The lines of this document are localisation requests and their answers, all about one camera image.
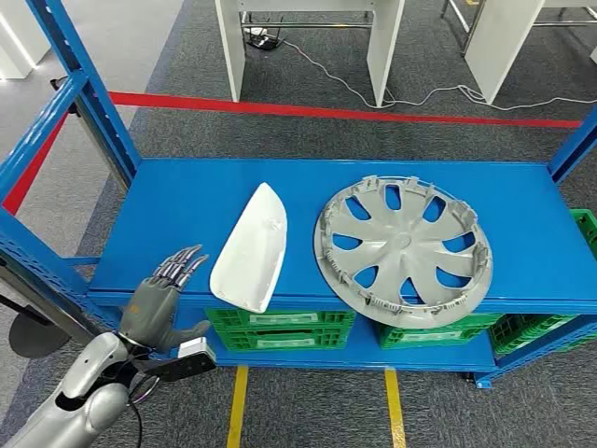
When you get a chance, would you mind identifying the green plastic crate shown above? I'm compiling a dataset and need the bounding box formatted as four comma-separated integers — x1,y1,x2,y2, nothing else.
487,208,597,357
375,313,505,351
205,307,357,354

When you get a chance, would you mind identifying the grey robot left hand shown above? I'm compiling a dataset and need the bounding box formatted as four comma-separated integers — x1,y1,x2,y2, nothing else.
117,245,212,356

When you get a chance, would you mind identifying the blue metal shelf rack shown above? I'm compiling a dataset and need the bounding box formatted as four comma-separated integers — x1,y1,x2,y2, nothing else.
0,0,597,391

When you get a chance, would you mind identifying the white lit block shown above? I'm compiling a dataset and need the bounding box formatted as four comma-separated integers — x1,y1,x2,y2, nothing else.
0,0,51,80

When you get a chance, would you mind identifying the white plastic mirror cover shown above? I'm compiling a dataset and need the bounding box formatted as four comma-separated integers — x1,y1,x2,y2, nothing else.
209,182,288,315

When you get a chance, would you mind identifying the red floor tape line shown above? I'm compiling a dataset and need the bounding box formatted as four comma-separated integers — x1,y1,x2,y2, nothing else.
2,91,581,217

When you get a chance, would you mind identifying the yellow floor tape strip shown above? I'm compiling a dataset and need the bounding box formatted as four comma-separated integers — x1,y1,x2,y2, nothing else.
226,366,249,448
383,370,407,448

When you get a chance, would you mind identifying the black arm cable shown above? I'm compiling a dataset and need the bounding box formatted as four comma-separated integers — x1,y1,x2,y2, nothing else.
118,355,162,448

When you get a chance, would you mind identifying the black round stand base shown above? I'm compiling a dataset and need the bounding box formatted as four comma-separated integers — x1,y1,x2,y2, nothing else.
0,293,72,360

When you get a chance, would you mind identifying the white floor cable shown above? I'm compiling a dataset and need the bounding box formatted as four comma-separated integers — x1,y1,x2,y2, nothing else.
279,37,597,113

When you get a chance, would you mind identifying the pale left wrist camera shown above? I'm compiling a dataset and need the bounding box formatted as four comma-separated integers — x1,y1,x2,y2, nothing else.
134,337,217,384

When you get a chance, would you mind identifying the silver wheel hubcap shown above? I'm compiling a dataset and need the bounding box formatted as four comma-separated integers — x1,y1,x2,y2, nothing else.
313,175,494,330

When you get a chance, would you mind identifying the black router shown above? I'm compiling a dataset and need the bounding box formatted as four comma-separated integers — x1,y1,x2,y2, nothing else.
245,15,287,50

